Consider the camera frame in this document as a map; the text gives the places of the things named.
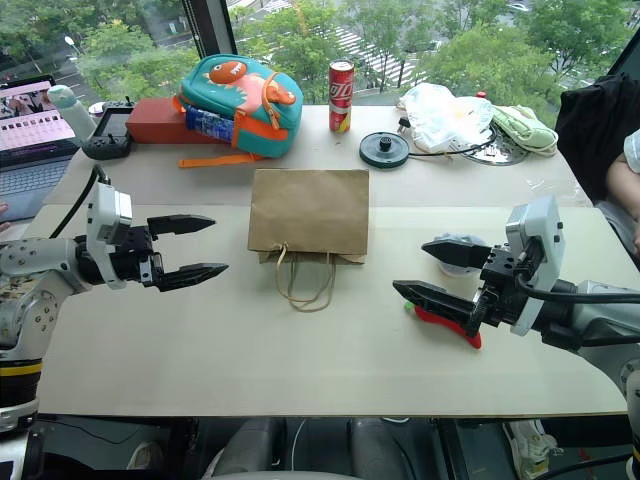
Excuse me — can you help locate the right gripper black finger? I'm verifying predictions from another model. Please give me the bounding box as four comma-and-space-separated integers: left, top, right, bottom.
392, 279, 482, 338
421, 239, 494, 270

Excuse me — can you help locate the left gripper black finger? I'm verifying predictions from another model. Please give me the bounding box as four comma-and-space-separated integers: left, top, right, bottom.
153, 262, 230, 293
147, 213, 217, 241

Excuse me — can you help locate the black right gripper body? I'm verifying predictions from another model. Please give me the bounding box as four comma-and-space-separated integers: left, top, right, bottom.
472, 243, 531, 330

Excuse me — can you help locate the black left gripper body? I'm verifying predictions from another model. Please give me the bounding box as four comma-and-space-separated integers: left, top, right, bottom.
114, 224, 167, 291

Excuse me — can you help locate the red toy item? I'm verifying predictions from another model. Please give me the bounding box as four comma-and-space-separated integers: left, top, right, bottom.
403, 300, 484, 350

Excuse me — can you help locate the brown paper bag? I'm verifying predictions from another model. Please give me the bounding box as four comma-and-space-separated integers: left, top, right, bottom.
247, 168, 371, 314

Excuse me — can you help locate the white plastic bag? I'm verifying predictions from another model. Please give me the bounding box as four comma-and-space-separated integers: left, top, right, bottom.
397, 82, 496, 155

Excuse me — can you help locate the blue water bottle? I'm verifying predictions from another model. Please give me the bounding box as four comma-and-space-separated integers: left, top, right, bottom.
184, 104, 236, 144

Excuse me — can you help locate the black handheld controller with screen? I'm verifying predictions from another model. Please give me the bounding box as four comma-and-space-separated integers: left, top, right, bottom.
82, 97, 139, 162

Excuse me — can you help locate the round metal tray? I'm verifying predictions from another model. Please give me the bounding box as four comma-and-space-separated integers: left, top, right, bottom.
459, 124, 531, 167

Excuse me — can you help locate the red rectangular box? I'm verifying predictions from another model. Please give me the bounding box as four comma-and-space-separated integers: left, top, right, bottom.
124, 97, 226, 146

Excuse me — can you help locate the dark round kettle base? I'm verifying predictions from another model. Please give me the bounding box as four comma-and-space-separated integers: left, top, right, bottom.
358, 131, 411, 170

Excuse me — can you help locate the light green cloth pouch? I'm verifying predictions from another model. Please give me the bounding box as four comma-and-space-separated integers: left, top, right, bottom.
489, 104, 560, 158

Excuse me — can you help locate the grey laptop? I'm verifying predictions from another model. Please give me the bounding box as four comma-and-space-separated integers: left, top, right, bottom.
0, 74, 84, 224

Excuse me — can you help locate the person's grey trouser leg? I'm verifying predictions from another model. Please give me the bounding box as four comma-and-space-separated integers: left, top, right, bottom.
593, 199, 640, 282

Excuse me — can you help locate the teal dinosaur backpack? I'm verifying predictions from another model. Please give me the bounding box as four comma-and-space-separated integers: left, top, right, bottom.
172, 53, 305, 169

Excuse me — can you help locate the white mint-capped bottle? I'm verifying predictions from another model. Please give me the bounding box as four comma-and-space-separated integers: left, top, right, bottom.
47, 84, 99, 147

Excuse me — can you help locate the white sneaker with laces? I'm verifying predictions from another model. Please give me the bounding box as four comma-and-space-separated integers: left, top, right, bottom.
501, 419, 564, 479

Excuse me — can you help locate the grey rounded shape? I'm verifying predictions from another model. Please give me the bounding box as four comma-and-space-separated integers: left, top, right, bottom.
348, 417, 417, 480
214, 417, 287, 480

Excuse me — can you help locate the black jacket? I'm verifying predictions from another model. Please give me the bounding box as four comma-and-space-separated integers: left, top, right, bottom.
554, 72, 640, 202

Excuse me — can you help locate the white shoe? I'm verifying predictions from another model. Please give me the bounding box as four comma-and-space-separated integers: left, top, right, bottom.
126, 441, 164, 472

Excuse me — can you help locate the red cola can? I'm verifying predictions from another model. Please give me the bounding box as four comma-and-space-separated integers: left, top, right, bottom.
328, 59, 356, 133

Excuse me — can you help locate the black window pillar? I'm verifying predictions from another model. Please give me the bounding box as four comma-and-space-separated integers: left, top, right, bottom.
180, 0, 237, 57

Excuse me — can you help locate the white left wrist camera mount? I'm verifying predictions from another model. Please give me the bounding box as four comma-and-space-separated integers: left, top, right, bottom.
85, 182, 134, 291

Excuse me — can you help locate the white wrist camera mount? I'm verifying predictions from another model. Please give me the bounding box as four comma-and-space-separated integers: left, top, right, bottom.
504, 194, 564, 336
85, 182, 134, 291

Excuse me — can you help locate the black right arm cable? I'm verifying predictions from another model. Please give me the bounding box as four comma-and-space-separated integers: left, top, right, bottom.
516, 271, 640, 305

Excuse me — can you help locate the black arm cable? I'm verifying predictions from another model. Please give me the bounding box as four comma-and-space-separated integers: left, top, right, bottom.
48, 163, 110, 240
516, 271, 640, 305

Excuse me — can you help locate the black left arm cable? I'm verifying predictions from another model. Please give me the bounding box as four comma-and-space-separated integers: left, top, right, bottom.
48, 163, 110, 240

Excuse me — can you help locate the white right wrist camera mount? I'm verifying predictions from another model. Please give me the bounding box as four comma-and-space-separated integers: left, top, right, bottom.
504, 194, 564, 336

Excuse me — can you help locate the black power cable with plug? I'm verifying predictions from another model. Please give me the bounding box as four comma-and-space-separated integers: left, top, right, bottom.
397, 117, 499, 160

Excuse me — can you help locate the thin white cable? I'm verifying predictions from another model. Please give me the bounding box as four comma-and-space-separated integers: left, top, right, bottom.
291, 417, 309, 467

